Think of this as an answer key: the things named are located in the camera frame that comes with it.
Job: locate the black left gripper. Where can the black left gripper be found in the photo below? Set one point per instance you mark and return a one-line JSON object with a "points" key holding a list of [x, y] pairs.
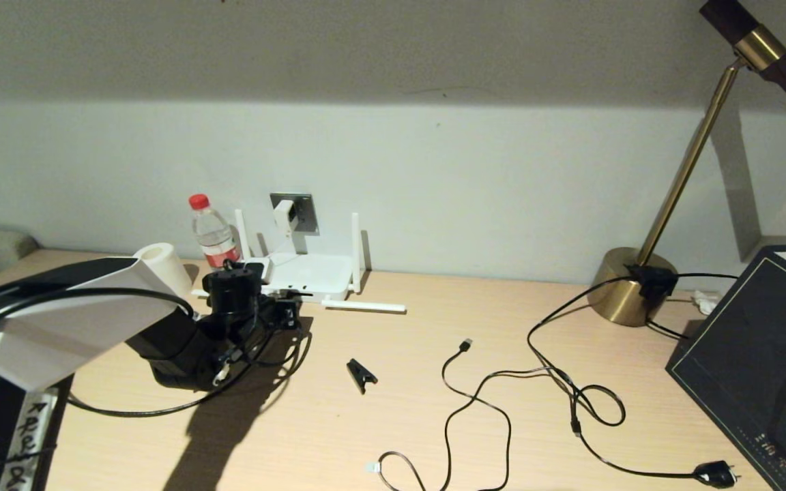
{"points": [[269, 315]]}

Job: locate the white power adapter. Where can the white power adapter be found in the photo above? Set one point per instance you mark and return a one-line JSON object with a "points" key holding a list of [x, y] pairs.
{"points": [[286, 217]]}

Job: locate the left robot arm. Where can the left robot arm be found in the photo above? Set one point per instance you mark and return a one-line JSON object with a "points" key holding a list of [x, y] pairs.
{"points": [[59, 320]]}

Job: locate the white router with antennas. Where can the white router with antennas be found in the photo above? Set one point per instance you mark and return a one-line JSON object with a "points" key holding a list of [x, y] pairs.
{"points": [[318, 273]]}

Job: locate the small black clip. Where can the small black clip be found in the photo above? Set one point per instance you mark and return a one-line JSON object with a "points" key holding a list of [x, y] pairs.
{"points": [[361, 375]]}

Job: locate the red capped water bottle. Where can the red capped water bottle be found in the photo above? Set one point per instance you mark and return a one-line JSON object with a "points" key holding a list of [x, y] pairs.
{"points": [[214, 235]]}

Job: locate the white paper roll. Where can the white paper roll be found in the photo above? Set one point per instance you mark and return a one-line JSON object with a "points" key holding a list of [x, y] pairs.
{"points": [[161, 262]]}

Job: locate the brass desk lamp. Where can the brass desk lamp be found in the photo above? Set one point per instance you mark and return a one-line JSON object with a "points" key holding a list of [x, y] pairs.
{"points": [[621, 293]]}

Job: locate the small white plastic piece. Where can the small white plastic piece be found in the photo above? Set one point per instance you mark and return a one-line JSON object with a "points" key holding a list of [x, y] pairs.
{"points": [[707, 301]]}

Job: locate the dark gift bag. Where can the dark gift bag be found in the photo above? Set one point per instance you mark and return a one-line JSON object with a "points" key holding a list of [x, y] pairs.
{"points": [[748, 354]]}

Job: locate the grey wall socket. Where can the grey wall socket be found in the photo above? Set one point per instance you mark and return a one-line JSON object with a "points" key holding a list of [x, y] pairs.
{"points": [[307, 208]]}

